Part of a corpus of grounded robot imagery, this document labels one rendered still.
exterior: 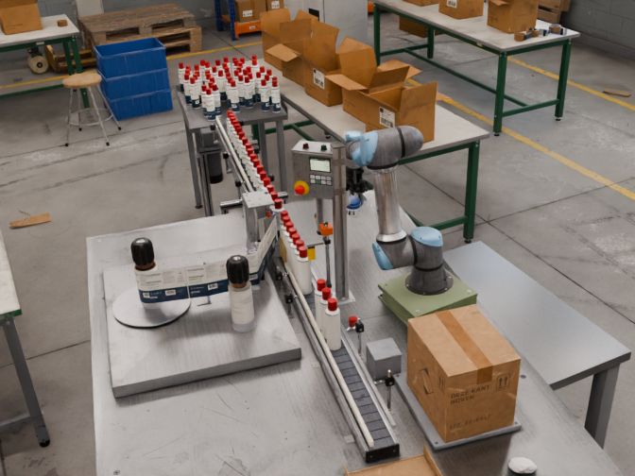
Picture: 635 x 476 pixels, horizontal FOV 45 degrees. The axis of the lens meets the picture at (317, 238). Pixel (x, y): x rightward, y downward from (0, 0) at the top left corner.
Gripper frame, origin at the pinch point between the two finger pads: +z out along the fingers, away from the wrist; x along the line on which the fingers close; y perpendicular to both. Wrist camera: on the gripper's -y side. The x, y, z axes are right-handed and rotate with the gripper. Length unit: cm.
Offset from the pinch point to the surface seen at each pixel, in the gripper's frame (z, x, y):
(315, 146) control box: -48, -32, 33
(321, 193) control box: -31, -33, 39
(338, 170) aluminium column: -40, -28, 42
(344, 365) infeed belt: 12, -49, 84
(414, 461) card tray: 17, -48, 129
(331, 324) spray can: 0, -49, 75
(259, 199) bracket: -14.5, -44.5, 0.8
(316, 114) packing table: 21, 58, -161
